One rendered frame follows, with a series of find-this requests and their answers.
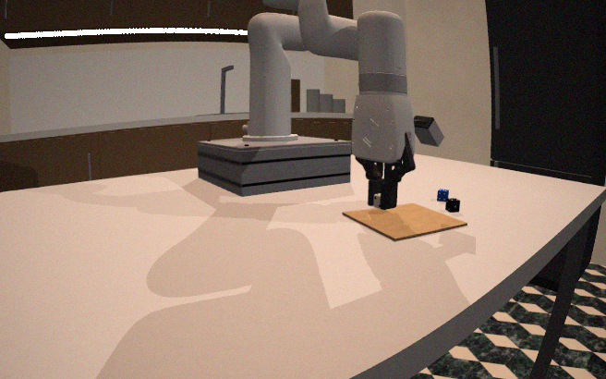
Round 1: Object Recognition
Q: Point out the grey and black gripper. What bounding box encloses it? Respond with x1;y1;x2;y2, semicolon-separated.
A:
351;91;416;210

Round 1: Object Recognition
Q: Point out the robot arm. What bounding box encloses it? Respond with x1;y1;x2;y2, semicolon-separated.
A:
242;0;444;147

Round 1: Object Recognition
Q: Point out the black die with white pips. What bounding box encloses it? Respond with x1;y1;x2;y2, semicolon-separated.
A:
445;198;460;213

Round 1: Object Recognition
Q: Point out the tan mat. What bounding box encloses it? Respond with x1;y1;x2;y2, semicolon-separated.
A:
342;203;467;242

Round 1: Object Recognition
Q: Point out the blue die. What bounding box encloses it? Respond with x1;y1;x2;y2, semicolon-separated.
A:
437;189;449;202

